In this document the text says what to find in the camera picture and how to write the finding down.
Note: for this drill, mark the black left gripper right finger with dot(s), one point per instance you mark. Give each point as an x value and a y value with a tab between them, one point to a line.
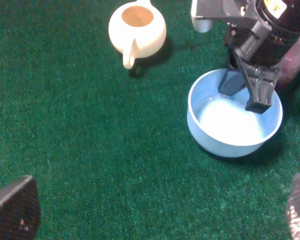
293	208

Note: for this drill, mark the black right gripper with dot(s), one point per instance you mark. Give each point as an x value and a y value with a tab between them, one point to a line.
263	34

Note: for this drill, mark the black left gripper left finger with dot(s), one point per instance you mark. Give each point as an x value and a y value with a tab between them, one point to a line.
19	209

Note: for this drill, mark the purple eggplant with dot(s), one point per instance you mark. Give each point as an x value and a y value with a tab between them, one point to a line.
291	66

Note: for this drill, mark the light blue bowl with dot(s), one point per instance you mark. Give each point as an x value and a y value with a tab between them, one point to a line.
221	125

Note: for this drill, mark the green velvet tablecloth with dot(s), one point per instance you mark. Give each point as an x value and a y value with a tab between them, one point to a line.
110	148

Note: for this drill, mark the cream ceramic teapot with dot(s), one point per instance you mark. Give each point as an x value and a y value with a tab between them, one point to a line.
137	30

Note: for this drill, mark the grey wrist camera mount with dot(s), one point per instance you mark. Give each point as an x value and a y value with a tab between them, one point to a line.
205	12

